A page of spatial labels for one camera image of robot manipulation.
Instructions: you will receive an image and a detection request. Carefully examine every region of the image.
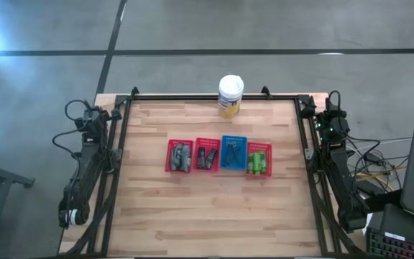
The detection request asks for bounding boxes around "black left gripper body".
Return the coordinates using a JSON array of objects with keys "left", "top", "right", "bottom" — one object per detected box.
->
[{"left": 83, "top": 109, "right": 114, "bottom": 131}]

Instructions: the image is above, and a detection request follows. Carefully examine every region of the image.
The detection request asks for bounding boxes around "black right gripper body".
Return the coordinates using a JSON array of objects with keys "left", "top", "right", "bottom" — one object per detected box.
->
[{"left": 314, "top": 107, "right": 349, "bottom": 132}]

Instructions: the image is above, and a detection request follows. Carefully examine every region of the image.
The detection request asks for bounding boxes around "gray toiletry tube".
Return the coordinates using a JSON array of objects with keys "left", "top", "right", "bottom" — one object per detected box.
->
[
  {"left": 169, "top": 143, "right": 180, "bottom": 172},
  {"left": 175, "top": 142, "right": 185, "bottom": 173},
  {"left": 182, "top": 145, "right": 193, "bottom": 173}
]

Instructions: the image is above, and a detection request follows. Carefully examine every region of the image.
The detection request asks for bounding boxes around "black toiletry tube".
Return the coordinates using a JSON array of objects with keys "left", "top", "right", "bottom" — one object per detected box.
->
[
  {"left": 196, "top": 146, "right": 207, "bottom": 171},
  {"left": 205, "top": 147, "right": 219, "bottom": 170}
]

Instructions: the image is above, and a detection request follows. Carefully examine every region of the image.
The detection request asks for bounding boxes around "red plastic basket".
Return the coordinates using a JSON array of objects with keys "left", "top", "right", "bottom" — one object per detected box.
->
[
  {"left": 164, "top": 138, "right": 195, "bottom": 173},
  {"left": 245, "top": 141, "right": 274, "bottom": 178},
  {"left": 192, "top": 137, "right": 222, "bottom": 173}
]

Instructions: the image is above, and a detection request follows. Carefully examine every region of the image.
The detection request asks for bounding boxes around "white yellow wipes canister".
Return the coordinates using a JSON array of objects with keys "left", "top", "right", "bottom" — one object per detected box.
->
[{"left": 217, "top": 73, "right": 245, "bottom": 119}]

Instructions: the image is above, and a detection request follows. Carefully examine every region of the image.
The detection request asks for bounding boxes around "blue plastic basket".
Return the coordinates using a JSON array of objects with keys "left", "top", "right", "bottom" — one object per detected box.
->
[{"left": 219, "top": 135, "right": 249, "bottom": 171}]

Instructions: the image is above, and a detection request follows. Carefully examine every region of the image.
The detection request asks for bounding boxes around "black equipment box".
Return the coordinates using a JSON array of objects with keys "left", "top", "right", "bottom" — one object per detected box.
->
[{"left": 379, "top": 202, "right": 414, "bottom": 240}]

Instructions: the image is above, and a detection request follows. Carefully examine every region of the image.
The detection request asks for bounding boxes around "black backlit keyboard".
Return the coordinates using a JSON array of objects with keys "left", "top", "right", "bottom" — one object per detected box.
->
[{"left": 365, "top": 227, "right": 414, "bottom": 259}]

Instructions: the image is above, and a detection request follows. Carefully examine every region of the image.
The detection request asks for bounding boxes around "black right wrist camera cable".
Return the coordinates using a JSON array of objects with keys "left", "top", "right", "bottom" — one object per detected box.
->
[{"left": 326, "top": 89, "right": 342, "bottom": 109}]

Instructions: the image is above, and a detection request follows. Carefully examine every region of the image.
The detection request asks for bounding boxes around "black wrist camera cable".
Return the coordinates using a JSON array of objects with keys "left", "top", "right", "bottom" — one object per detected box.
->
[
  {"left": 64, "top": 99, "right": 93, "bottom": 122},
  {"left": 326, "top": 89, "right": 342, "bottom": 109}
]

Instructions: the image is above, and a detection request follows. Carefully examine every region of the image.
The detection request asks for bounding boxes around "black left wrist camera cable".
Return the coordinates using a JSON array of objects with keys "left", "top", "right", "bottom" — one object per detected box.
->
[{"left": 64, "top": 99, "right": 93, "bottom": 122}]

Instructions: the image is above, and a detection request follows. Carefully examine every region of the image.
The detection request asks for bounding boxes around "black aluminium table frame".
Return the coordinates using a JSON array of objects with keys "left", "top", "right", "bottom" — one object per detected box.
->
[{"left": 57, "top": 86, "right": 368, "bottom": 259}]

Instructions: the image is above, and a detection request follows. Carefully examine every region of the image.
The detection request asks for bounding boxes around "white cable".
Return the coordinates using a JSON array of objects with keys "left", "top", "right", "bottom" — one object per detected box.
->
[{"left": 346, "top": 137, "right": 413, "bottom": 153}]

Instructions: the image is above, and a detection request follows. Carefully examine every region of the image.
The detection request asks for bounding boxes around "yellow cable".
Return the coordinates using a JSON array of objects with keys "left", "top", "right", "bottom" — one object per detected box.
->
[{"left": 351, "top": 165, "right": 408, "bottom": 182}]

